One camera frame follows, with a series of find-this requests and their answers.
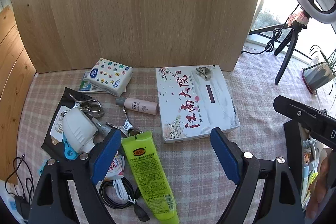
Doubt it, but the pink checked tablecloth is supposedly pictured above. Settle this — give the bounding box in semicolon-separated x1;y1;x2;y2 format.
16;52;336;224

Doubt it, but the potted grass plant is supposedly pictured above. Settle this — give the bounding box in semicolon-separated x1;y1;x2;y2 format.
302;44;336;96

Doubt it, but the pine wood side panel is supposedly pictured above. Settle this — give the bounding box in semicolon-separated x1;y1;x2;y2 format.
0;5;37;185

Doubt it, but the pink cosmetic bottle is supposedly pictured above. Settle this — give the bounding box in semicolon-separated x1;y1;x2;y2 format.
115;97;159;116

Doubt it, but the white floral box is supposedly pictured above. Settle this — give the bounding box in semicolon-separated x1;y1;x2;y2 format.
155;64;240;144

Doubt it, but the person's right hand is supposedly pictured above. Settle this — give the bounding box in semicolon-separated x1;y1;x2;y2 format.
306;148;336;220

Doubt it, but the brown plant saucer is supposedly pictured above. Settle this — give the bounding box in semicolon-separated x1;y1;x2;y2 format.
301;68;318;95

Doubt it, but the star-print tissue pack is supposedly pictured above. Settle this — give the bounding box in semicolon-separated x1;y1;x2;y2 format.
91;57;133;97

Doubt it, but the coffee creamer sachet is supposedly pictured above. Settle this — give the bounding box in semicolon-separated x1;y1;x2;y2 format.
104;153;126;182

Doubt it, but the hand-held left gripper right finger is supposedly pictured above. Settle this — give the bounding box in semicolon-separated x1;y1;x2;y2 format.
210;127;306;224

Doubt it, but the green tube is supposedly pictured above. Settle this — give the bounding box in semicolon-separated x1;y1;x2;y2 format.
121;131;180;224

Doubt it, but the black cable coil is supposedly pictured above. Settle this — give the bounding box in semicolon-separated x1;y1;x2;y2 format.
99;178;151;224

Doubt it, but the metal clip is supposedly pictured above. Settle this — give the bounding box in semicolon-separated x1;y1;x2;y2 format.
122;112;145;139
69;93;105;118

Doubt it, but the black tripod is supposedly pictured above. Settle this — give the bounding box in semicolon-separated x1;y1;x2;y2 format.
274;10;307;86

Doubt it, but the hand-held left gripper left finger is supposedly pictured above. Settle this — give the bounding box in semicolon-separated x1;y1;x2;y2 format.
28;127;122;224

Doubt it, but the green label packet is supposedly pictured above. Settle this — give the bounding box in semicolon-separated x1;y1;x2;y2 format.
78;70;111;94

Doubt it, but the black tray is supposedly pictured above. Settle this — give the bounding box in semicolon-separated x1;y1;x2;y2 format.
283;119;315;214

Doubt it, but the white cable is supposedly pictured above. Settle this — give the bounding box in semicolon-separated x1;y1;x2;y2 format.
112;178;132;203

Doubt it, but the white plug adapter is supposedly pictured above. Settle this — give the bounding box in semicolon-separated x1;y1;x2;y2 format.
62;108;99;153

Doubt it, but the black packet with white label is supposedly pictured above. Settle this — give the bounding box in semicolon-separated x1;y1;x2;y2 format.
41;87;92;161

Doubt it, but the black power adapter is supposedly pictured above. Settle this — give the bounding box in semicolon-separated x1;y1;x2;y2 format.
14;195;30;220

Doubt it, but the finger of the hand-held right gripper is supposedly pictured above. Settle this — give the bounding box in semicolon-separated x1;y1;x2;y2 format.
273;95;326;125

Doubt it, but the black ring light cable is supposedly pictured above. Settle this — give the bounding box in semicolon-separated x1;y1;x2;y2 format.
243;0;319;55

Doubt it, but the light wooden backboard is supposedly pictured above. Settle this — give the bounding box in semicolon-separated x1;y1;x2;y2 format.
9;0;268;75

